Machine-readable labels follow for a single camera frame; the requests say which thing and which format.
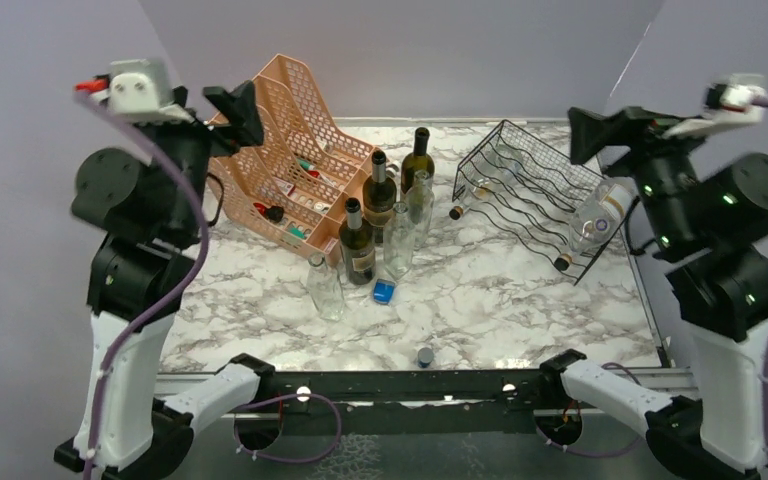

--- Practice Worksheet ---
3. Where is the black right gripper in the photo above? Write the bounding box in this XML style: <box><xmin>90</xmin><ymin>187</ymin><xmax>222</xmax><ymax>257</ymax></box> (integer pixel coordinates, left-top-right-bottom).
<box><xmin>567</xmin><ymin>103</ymin><xmax>724</xmax><ymax>252</ymax></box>

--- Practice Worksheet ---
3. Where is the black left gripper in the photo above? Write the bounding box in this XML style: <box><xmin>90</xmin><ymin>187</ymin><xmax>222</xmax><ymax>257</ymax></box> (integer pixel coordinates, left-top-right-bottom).
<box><xmin>139</xmin><ymin>78</ymin><xmax>266</xmax><ymax>237</ymax></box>

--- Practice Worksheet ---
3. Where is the green wine bottle silver neck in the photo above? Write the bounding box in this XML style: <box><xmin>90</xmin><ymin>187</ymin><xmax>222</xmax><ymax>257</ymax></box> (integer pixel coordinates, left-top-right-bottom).
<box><xmin>362</xmin><ymin>149</ymin><xmax>398</xmax><ymax>244</ymax></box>

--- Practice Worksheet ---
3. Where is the green bottle brown Primitivo label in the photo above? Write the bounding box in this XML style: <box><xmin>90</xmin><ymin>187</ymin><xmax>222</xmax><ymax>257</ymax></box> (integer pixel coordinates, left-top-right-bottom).
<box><xmin>338</xmin><ymin>197</ymin><xmax>376</xmax><ymax>285</ymax></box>

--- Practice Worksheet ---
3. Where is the green bottle cream label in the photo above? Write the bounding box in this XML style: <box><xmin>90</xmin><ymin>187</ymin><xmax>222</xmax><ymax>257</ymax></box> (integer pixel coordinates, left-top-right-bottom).
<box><xmin>400</xmin><ymin>127</ymin><xmax>435</xmax><ymax>195</ymax></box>

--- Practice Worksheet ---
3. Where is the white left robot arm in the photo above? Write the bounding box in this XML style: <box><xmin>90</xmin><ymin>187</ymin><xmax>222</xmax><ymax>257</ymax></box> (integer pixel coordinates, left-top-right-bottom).
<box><xmin>54</xmin><ymin>76</ymin><xmax>281</xmax><ymax>479</ymax></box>

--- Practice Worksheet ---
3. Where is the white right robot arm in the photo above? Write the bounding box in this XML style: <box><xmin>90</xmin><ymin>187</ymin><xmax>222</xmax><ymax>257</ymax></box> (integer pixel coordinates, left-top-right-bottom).
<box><xmin>536</xmin><ymin>105</ymin><xmax>768</xmax><ymax>479</ymax></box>

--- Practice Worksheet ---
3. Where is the clear glass bottle blue seal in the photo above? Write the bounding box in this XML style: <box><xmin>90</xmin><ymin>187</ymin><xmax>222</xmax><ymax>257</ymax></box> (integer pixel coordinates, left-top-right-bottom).
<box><xmin>569</xmin><ymin>177</ymin><xmax>637</xmax><ymax>256</ymax></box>

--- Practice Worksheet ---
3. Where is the clear bottle with cork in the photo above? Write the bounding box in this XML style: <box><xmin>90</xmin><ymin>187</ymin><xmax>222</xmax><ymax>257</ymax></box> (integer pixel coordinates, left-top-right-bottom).
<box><xmin>449</xmin><ymin>145</ymin><xmax>523</xmax><ymax>220</ymax></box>

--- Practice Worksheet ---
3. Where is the peach plastic file organizer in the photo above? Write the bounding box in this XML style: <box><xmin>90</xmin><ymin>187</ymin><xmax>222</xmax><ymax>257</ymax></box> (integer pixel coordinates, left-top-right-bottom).
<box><xmin>208</xmin><ymin>54</ymin><xmax>375</xmax><ymax>266</ymax></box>

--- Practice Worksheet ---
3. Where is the red and black marker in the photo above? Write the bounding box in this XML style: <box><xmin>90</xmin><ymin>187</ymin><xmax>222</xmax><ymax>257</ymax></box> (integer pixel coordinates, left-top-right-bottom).
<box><xmin>253</xmin><ymin>202</ymin><xmax>285</xmax><ymax>224</ymax></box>

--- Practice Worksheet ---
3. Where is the blue square object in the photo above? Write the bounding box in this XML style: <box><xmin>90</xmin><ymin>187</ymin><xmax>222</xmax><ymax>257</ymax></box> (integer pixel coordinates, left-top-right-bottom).
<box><xmin>372</xmin><ymin>278</ymin><xmax>397</xmax><ymax>305</ymax></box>

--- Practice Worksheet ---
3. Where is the small blue grey cap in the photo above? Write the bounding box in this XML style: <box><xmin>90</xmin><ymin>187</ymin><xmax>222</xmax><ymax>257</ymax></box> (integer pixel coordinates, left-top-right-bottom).
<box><xmin>415</xmin><ymin>347</ymin><xmax>435</xmax><ymax>369</ymax></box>

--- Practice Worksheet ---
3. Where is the black wire wine rack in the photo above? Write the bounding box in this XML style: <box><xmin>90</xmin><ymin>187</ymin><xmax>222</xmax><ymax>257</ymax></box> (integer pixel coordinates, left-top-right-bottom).
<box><xmin>450</xmin><ymin>120</ymin><xmax>631</xmax><ymax>284</ymax></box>

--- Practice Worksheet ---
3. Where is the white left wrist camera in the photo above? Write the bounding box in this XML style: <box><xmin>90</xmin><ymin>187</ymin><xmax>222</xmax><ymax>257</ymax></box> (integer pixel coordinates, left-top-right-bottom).
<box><xmin>73</xmin><ymin>58</ymin><xmax>195</xmax><ymax>124</ymax></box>

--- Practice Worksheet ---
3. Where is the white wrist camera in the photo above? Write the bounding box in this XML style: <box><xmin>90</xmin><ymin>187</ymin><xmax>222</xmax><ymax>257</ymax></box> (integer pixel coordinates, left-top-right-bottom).
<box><xmin>662</xmin><ymin>73</ymin><xmax>767</xmax><ymax>139</ymax></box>
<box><xmin>73</xmin><ymin>58</ymin><xmax>195</xmax><ymax>124</ymax></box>

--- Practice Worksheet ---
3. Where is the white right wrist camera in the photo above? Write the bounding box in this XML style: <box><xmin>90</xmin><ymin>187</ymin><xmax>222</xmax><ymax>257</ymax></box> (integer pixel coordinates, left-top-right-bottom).
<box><xmin>662</xmin><ymin>73</ymin><xmax>767</xmax><ymax>139</ymax></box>

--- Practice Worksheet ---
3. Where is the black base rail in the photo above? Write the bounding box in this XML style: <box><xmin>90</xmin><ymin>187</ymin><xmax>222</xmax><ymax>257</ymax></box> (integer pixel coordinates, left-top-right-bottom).
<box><xmin>226</xmin><ymin>369</ymin><xmax>572</xmax><ymax>436</ymax></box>

